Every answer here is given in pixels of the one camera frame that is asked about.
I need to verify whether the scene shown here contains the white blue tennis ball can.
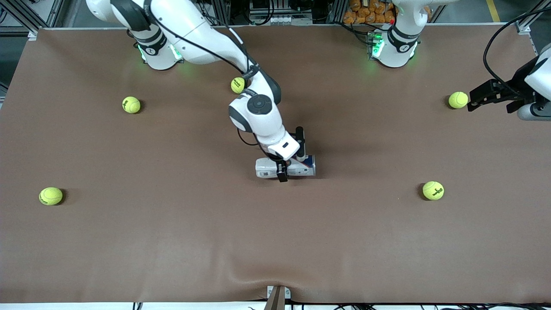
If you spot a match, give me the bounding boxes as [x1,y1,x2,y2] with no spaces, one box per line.
[255,155,316,179]

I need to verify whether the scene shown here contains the metal table clamp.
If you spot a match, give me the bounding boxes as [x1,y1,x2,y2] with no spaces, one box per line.
[263,285,291,310]

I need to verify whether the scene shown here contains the long white socket strip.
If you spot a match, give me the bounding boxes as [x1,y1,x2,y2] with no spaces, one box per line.
[254,15,313,25]

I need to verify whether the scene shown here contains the brown table cover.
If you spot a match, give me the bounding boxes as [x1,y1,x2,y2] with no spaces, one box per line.
[0,26,551,304]

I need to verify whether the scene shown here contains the aluminium frame profile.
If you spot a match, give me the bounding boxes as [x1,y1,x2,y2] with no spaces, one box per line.
[514,0,551,36]
[0,0,65,36]

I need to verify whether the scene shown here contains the pile of orange objects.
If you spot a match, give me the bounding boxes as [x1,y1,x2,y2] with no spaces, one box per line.
[343,0,396,25]

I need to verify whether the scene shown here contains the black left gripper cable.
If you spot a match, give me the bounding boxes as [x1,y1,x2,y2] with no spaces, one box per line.
[483,6,551,91]

